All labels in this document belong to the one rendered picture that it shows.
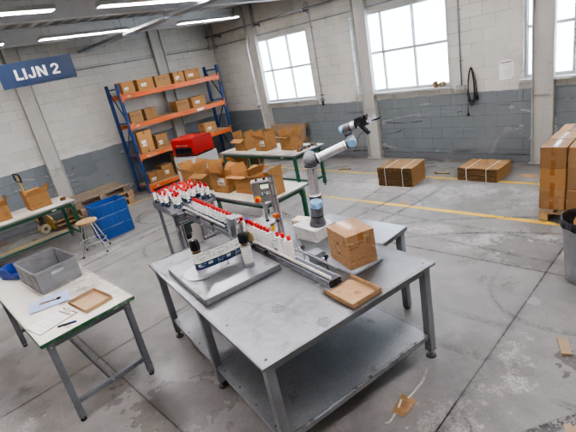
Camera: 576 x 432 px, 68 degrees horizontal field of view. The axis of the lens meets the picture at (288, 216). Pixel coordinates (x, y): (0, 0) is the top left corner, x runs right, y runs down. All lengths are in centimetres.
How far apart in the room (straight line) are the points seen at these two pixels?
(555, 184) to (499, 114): 271
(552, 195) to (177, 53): 926
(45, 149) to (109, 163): 140
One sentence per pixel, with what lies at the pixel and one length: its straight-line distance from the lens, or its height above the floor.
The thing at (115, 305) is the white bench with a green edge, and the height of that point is 80.
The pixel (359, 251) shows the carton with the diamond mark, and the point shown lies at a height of 98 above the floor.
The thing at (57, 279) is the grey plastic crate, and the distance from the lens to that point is 458.
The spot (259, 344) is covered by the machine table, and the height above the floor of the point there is 83.
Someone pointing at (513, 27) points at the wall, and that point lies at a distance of 800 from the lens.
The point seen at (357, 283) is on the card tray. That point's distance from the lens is 310.
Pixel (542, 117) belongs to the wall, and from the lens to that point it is 799.
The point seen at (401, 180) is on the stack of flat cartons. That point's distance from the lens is 744.
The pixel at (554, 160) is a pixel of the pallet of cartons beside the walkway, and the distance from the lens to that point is 573.
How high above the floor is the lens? 242
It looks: 20 degrees down
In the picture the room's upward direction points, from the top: 12 degrees counter-clockwise
